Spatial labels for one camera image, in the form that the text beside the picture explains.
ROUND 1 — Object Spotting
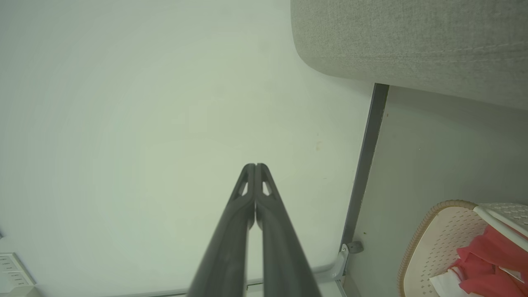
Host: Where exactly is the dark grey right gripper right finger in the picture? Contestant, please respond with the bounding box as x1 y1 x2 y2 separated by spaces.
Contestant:
256 163 323 297

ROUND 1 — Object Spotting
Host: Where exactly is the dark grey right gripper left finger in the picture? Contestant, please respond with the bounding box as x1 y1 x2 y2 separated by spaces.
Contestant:
188 163 257 297

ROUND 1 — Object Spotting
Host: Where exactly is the red and white garment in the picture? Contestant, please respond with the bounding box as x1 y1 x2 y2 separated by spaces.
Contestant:
429 225 528 297

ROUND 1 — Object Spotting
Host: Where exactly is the grey fabric sofa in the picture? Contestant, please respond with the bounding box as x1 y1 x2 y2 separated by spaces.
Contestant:
290 0 528 110

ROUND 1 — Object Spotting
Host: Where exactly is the cream perforated laundry basket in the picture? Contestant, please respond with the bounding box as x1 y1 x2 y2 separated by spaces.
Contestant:
398 200 528 297

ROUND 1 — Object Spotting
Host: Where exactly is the white socket panel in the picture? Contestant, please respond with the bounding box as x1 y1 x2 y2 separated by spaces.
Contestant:
0 252 36 297

